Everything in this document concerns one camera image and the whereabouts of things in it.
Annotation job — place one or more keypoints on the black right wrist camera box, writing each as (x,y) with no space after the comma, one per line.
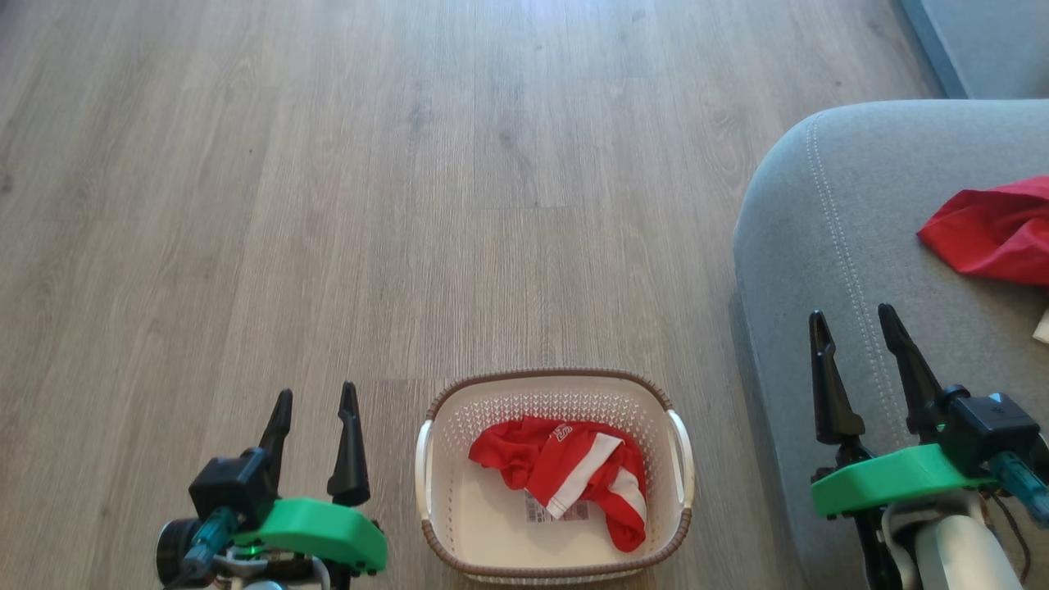
(992,430)

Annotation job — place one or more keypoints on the white cloth garment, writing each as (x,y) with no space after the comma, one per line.
(1043,328)

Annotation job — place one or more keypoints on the red white striped garment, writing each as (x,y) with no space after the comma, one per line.
(533,459)

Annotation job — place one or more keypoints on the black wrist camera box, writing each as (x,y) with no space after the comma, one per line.
(992,430)
(229,487)

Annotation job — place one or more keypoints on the cream perforated laundry basket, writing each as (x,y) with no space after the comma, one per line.
(492,401)

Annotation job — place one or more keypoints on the grey sofa seat section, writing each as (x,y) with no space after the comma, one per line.
(1000,41)

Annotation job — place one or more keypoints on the plain red garment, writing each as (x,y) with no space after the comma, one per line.
(992,233)

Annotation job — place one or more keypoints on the grey fabric sofa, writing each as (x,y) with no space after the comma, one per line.
(860,246)

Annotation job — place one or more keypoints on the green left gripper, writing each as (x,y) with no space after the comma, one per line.
(324,533)

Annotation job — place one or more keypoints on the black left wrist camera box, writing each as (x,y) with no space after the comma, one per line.
(229,487)

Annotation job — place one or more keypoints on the white label sticker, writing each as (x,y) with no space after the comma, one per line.
(537,510)

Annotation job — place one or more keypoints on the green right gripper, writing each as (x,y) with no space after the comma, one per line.
(893,479)

